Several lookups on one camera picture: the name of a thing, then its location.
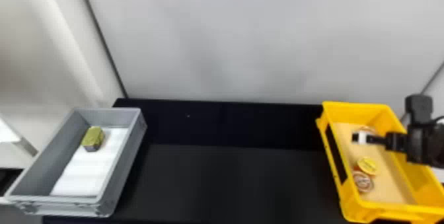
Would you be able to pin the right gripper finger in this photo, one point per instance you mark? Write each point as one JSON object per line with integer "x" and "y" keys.
{"x": 378, "y": 140}

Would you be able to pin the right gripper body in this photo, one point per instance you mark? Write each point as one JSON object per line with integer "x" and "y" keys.
{"x": 398, "y": 142}

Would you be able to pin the white and orange can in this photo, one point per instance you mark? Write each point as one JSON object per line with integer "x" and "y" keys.
{"x": 365, "y": 138}

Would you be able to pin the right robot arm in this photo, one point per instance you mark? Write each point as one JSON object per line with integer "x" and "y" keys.
{"x": 428, "y": 145}

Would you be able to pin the yellow rectangular box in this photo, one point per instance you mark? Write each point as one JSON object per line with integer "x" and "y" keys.
{"x": 360, "y": 208}

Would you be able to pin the beige pad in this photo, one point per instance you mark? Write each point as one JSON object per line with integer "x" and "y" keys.
{"x": 388, "y": 180}

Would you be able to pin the white foam liner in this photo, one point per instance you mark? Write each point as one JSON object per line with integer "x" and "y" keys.
{"x": 90, "y": 173}

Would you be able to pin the grey crate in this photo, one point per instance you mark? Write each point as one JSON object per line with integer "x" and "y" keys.
{"x": 41, "y": 163}

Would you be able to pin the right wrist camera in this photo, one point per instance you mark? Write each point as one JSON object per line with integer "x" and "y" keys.
{"x": 419, "y": 107}

